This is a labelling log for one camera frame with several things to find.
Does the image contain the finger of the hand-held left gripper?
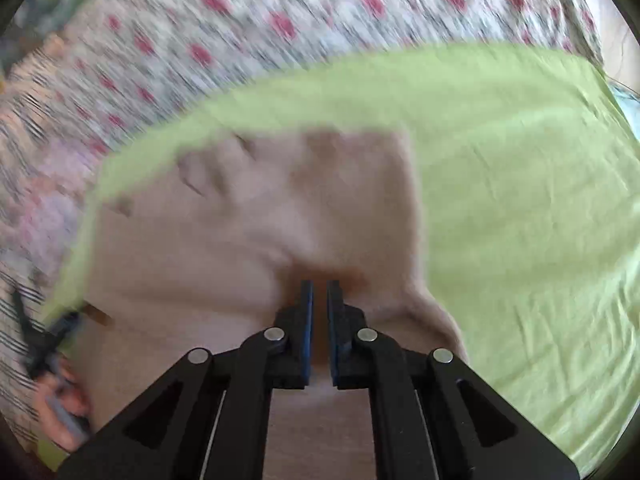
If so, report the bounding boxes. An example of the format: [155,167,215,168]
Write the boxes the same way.
[47,310,85,348]

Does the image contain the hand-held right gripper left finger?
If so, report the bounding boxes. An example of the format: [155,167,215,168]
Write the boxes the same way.
[57,280,315,480]

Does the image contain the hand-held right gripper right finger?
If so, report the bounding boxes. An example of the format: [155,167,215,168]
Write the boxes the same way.
[327,280,582,480]

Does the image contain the beige knit sweater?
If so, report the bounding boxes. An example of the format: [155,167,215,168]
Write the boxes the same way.
[75,127,471,480]

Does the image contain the person's left hand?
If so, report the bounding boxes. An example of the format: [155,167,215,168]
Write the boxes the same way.
[36,355,95,453]

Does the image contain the purple floral pillow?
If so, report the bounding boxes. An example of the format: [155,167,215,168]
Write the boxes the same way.
[20,145,106,266]

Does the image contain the plaid blanket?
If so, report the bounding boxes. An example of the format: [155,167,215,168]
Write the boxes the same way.
[0,70,76,441]

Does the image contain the light green bed sheet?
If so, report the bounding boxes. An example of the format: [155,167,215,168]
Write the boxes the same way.
[40,42,640,478]

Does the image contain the red floral white duvet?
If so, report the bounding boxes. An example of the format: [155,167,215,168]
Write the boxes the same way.
[10,0,608,196]

